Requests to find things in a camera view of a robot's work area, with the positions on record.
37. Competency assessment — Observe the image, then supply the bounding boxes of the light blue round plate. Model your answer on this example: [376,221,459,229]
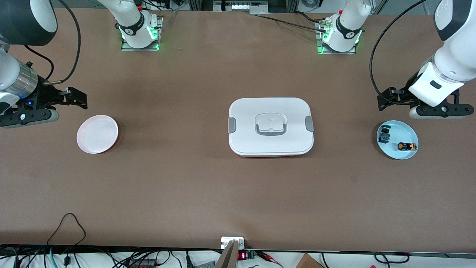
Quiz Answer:
[376,120,419,160]

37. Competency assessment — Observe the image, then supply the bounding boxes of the pink round plate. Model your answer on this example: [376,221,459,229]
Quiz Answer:
[77,115,119,154]

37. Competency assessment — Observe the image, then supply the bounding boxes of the white lunch box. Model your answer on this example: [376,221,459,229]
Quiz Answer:
[228,98,315,157]

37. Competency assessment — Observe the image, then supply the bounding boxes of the white power strip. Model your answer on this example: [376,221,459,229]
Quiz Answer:
[231,2,269,12]

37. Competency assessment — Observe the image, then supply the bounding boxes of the brown cardboard box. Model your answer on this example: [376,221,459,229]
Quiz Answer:
[296,253,326,268]

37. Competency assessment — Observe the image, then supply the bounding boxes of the red clip leads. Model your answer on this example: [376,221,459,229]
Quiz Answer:
[257,251,284,268]

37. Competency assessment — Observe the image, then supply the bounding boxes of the thin black cable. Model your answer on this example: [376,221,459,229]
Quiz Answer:
[23,44,55,80]

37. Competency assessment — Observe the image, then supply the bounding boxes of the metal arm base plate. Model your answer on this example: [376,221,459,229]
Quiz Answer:
[121,17,163,51]
[316,20,357,55]

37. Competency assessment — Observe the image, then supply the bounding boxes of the black looped cable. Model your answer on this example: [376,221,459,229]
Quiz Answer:
[374,252,410,264]
[46,213,87,248]

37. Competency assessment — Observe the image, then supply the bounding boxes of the white mount block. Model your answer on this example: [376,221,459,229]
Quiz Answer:
[221,237,245,249]

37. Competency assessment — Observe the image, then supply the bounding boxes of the grey camera beam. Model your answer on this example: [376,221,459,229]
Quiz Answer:
[215,240,239,268]

